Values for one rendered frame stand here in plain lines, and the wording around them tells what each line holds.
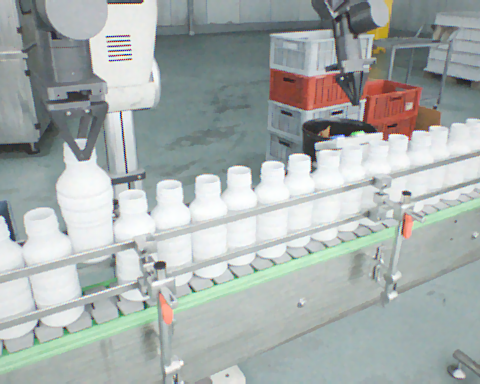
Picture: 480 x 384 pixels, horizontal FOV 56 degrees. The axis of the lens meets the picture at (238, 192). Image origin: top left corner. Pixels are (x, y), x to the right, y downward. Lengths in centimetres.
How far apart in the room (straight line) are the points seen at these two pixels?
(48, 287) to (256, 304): 34
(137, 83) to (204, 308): 67
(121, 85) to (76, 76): 64
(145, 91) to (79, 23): 76
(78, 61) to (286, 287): 50
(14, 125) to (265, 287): 377
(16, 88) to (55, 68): 373
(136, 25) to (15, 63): 310
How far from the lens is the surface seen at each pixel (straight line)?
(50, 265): 63
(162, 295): 60
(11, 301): 66
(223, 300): 75
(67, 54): 55
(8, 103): 434
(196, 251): 72
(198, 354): 79
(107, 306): 71
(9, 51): 426
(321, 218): 83
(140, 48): 120
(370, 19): 104
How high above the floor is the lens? 144
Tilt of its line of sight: 25 degrees down
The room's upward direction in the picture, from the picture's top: 1 degrees clockwise
